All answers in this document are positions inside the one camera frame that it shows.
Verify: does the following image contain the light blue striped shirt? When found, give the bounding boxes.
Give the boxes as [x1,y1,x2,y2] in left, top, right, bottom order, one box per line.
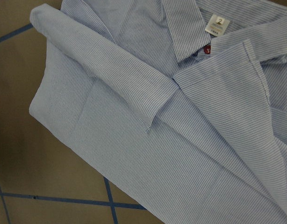
[29,0,287,224]

